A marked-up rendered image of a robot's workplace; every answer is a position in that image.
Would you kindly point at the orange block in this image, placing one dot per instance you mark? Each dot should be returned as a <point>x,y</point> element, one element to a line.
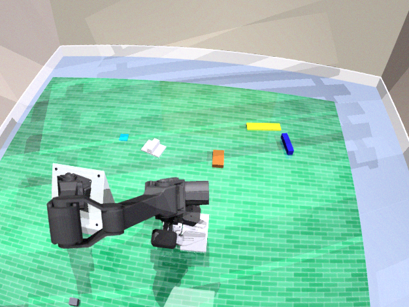
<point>218,158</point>

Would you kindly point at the yellow flat bar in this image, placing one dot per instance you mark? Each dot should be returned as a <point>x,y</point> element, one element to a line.
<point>263,126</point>

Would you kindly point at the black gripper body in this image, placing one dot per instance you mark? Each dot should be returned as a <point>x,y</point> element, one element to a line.
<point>163,238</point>

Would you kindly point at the small cyan flat square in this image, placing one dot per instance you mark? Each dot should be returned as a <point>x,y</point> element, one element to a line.
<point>124,137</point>

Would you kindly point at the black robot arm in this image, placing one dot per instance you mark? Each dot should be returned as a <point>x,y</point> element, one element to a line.
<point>162,198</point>

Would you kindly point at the blue rectangular bar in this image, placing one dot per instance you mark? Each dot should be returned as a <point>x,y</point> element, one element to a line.
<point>287,144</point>

